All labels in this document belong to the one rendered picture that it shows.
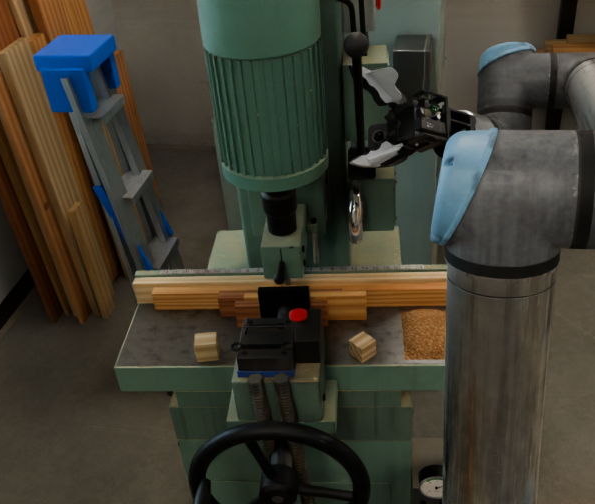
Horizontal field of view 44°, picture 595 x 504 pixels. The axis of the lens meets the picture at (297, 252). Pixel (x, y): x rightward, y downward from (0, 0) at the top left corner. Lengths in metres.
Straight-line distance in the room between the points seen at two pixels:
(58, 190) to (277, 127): 1.66
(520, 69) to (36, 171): 1.78
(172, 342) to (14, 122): 1.36
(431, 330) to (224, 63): 0.57
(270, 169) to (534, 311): 0.52
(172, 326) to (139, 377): 0.12
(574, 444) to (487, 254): 1.70
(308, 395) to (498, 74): 0.60
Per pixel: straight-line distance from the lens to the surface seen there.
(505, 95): 1.28
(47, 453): 2.52
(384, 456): 1.45
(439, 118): 1.14
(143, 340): 1.39
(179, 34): 3.77
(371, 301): 1.38
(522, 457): 0.88
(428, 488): 1.42
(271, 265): 1.29
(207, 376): 1.32
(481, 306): 0.77
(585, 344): 2.72
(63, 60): 2.01
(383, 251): 1.70
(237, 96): 1.11
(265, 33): 1.05
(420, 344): 1.29
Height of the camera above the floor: 1.79
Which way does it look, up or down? 35 degrees down
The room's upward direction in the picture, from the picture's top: 5 degrees counter-clockwise
